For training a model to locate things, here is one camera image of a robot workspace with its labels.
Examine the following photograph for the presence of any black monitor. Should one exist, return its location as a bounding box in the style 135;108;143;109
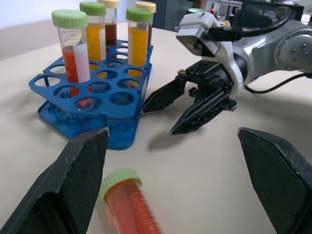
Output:
240;0;305;24

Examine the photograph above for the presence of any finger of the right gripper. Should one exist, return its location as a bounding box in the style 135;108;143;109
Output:
169;91;231;136
141;76;188;114

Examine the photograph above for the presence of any brown liquid tube yellow cap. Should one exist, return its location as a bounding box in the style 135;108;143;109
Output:
135;1;157;51
97;0;119;46

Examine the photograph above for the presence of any blue test tube rack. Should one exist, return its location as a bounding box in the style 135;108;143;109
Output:
28;40;155;151

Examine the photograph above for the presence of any red liquid tube green cap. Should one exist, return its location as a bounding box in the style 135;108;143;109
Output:
98;167;164;234
51;9;95;110

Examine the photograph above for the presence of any dark cabinet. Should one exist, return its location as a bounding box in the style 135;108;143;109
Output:
153;0;195;31

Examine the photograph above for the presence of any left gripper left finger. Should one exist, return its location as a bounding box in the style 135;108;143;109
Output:
0;127;110;234

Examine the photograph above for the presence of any yellow liquid tube green cap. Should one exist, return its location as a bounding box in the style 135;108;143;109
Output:
79;1;108;62
125;7;153;67

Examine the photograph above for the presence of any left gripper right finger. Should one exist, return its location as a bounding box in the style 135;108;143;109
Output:
237;127;312;234

